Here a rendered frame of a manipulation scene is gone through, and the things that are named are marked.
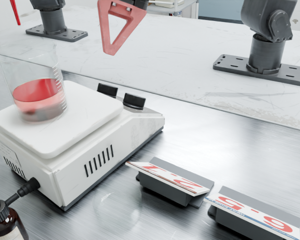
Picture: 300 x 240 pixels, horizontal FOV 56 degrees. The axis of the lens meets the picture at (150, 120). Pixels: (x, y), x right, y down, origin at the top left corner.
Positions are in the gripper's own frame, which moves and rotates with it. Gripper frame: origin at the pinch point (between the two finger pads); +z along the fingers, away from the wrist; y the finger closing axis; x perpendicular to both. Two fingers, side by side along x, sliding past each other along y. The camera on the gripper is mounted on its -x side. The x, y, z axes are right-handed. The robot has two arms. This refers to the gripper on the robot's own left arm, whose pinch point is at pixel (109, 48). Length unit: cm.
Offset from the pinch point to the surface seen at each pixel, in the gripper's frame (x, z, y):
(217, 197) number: 13.5, 11.7, 20.0
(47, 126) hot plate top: -5.5, 10.2, 12.9
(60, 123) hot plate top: -4.3, 9.5, 12.6
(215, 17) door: 125, -65, -264
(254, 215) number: 15.9, 11.4, 23.2
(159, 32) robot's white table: 16.1, -8.7, -39.6
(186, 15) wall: 99, -61, -289
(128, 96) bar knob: 4.0, 5.7, 4.8
